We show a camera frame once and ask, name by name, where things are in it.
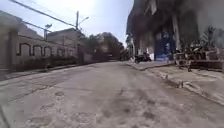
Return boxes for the dark trees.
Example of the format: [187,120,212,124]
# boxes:
[79,31,126,63]

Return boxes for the vehicle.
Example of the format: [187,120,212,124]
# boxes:
[134,52,153,64]

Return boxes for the grey concrete road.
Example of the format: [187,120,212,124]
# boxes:
[0,60,224,128]

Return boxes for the utility pole with lamp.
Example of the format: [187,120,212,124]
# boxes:
[74,10,90,64]

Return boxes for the pale building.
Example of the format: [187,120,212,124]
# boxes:
[46,27,84,64]

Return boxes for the tall building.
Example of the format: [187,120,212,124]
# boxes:
[124,0,224,63]

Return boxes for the concrete sidewalk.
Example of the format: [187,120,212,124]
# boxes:
[128,60,224,106]
[0,63,91,81]

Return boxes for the bushes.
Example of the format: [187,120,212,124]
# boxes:
[173,26,224,71]

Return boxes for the pale wall with dark pattern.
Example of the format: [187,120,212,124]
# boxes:
[0,9,81,73]

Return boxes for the overhead wires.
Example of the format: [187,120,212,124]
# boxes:
[9,0,78,44]

